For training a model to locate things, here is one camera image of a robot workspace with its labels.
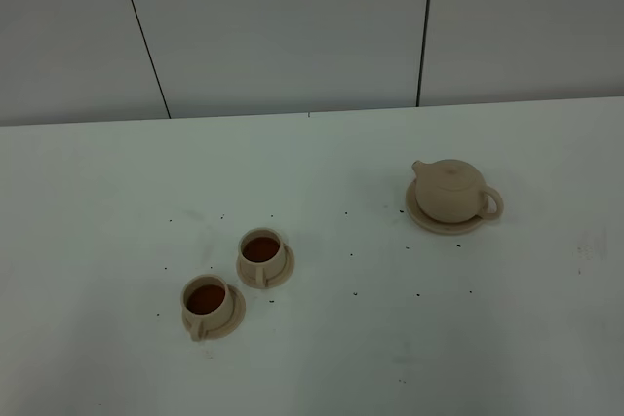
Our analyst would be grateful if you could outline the brown teapot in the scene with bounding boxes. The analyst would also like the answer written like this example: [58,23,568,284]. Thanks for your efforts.
[411,159,504,224]

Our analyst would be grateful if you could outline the brown teapot saucer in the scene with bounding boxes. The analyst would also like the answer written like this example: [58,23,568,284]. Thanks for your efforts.
[405,179,485,236]

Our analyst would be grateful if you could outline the rear cup saucer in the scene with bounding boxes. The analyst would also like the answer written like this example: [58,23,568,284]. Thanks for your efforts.
[236,245,294,289]

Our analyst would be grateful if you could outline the cup saucer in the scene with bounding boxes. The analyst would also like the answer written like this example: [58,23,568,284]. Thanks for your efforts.
[236,245,294,289]
[181,284,246,341]

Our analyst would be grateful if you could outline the rear brown teacup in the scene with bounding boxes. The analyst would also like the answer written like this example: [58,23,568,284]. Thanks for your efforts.
[237,228,286,263]

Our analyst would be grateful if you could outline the brown teacup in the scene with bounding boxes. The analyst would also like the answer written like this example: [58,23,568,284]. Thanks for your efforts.
[181,275,234,342]
[237,228,286,263]

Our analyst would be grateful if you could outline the front cup saucer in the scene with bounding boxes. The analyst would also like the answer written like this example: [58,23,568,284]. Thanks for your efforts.
[181,284,246,341]

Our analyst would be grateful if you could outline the front brown teacup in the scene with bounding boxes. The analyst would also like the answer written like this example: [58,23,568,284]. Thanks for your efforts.
[181,275,234,342]

